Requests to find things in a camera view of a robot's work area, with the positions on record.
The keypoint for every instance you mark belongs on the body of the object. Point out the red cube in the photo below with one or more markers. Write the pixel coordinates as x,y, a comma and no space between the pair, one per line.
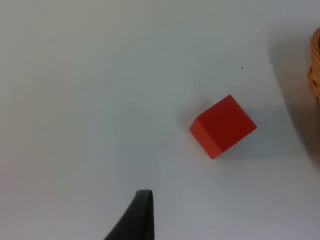
222,127

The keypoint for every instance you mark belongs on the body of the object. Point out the pale brown wicker basket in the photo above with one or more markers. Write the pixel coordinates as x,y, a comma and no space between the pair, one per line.
315,75

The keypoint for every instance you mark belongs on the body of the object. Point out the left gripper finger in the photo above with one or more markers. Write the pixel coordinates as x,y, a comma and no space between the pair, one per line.
140,220

